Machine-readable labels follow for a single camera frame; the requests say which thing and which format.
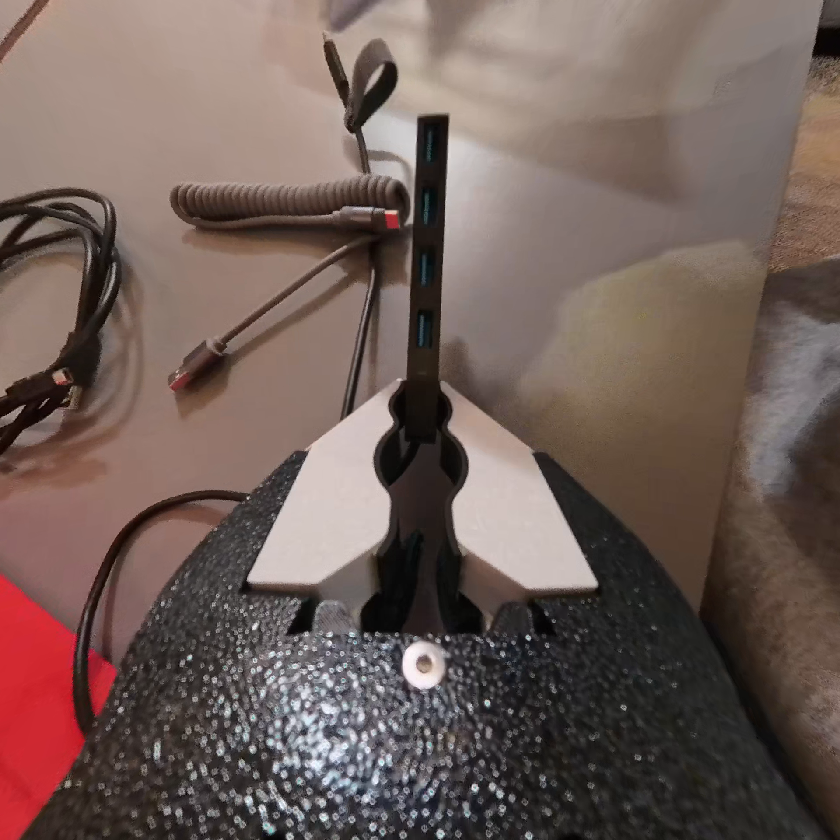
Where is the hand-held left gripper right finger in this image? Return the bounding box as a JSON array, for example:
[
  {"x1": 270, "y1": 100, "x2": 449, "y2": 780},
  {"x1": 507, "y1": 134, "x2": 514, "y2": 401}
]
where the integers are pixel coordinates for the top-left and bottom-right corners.
[{"x1": 427, "y1": 377, "x2": 600, "y2": 622}]

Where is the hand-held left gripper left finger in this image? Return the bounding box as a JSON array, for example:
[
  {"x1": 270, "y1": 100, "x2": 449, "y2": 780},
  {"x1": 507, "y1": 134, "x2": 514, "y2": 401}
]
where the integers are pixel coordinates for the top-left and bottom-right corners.
[{"x1": 246, "y1": 377, "x2": 421, "y2": 622}]

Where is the black usb hub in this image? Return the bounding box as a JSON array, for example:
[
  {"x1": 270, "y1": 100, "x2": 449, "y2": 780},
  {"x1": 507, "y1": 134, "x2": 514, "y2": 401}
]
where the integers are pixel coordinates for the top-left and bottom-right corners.
[{"x1": 403, "y1": 113, "x2": 454, "y2": 445}]

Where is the grey printed sweatshirt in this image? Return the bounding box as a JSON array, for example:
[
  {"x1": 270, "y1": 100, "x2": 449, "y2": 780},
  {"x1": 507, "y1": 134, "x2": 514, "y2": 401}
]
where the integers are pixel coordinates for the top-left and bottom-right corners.
[{"x1": 699, "y1": 56, "x2": 840, "y2": 840}]

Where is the red sheet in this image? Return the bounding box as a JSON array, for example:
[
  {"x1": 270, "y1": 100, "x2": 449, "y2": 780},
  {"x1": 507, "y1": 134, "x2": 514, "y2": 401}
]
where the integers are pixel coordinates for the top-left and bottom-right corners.
[{"x1": 0, "y1": 573, "x2": 120, "y2": 824}]

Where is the grey braided usb cable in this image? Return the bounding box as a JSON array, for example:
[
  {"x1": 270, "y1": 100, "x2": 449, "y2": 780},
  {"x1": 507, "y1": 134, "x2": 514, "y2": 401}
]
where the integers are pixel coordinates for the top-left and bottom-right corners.
[{"x1": 167, "y1": 233, "x2": 382, "y2": 393}]

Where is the black usb hub cable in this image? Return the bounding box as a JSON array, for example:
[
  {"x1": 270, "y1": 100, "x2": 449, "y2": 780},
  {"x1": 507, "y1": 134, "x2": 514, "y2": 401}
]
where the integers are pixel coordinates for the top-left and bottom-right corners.
[{"x1": 73, "y1": 258, "x2": 383, "y2": 737}]

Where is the black cable bundle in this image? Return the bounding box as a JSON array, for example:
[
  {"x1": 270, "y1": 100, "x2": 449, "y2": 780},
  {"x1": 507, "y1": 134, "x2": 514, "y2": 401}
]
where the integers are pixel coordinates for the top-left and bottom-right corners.
[{"x1": 0, "y1": 187, "x2": 126, "y2": 460}]

